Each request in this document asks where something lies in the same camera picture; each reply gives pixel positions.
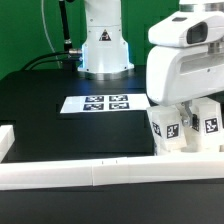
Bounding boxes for thin white cable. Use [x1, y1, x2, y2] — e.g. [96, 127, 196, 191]
[40, 0, 63, 70]

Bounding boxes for white marker sheet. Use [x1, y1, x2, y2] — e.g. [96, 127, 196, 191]
[60, 93, 150, 114]

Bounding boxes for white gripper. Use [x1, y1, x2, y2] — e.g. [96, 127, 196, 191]
[146, 11, 224, 127]

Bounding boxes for white round stool seat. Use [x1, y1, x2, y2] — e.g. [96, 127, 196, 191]
[154, 144, 224, 156]

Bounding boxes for white U-shaped fence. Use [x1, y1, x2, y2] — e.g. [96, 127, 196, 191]
[0, 125, 224, 190]

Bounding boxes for black cables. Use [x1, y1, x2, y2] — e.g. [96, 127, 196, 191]
[20, 50, 83, 72]

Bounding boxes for black vertical hose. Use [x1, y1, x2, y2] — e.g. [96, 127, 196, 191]
[58, 0, 73, 51]

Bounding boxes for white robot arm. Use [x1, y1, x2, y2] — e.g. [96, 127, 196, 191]
[78, 0, 224, 122]

